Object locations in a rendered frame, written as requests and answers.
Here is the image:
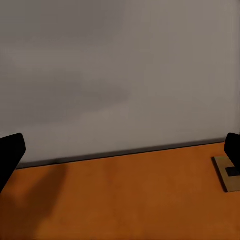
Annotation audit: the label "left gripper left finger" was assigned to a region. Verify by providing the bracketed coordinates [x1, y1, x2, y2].
[0, 133, 26, 193]

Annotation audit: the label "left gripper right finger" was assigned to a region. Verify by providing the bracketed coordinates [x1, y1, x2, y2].
[224, 133, 240, 173]

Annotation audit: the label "mousetrap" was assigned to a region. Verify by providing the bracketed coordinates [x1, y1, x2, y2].
[212, 155, 240, 193]

